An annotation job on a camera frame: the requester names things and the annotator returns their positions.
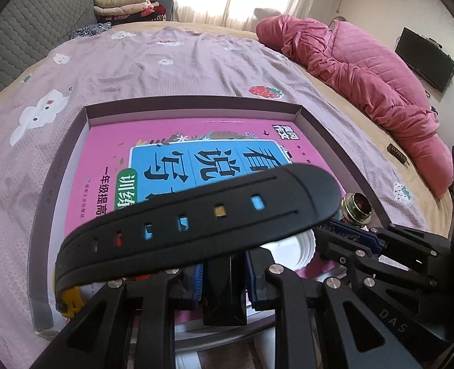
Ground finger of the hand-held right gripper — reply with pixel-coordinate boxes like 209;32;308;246
323;221;451;273
315;234;433;291

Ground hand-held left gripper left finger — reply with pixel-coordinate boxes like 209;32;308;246
31;264;205;369

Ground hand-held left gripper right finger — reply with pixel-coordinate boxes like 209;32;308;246
245;248;424;369

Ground white plastic lid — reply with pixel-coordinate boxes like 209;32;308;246
258;228;316;272

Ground dark cardboard box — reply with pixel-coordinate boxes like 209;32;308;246
27;97;395;350

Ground small metal lens part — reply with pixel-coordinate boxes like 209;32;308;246
338;192;373;228

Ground pink book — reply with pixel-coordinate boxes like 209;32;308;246
56;117;351;327

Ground pink quilt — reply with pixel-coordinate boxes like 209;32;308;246
256;14;454;200

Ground black flat screen monitor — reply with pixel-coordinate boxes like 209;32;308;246
394;27;454;93

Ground purple printed blanket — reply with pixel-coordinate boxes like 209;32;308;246
0;27;429;369

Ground blue patterned cloth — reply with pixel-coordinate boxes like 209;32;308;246
70;22;112;40

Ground stack of folded clothes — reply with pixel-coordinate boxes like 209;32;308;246
94;0;176;24

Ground grey quilted headboard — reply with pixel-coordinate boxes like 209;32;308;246
0;0;99;104

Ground black rubber watch strap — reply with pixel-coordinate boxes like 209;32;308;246
54;163;341;319

